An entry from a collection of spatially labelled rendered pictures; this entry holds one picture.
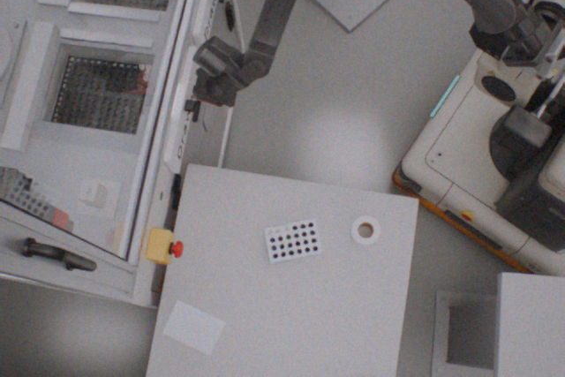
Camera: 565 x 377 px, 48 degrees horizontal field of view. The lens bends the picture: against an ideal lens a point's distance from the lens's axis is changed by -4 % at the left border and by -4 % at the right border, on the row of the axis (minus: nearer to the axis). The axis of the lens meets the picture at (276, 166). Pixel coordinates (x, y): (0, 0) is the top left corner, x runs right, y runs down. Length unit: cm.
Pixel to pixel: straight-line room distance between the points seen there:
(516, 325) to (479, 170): 70
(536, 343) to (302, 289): 57
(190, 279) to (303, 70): 118
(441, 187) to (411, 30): 75
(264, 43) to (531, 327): 92
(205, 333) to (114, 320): 89
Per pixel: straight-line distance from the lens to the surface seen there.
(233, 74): 139
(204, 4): 164
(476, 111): 227
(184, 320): 160
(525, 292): 168
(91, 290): 117
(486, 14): 127
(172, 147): 151
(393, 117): 251
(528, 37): 132
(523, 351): 168
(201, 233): 163
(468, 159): 222
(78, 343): 248
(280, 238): 160
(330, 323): 159
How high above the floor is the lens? 235
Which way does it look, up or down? 75 degrees down
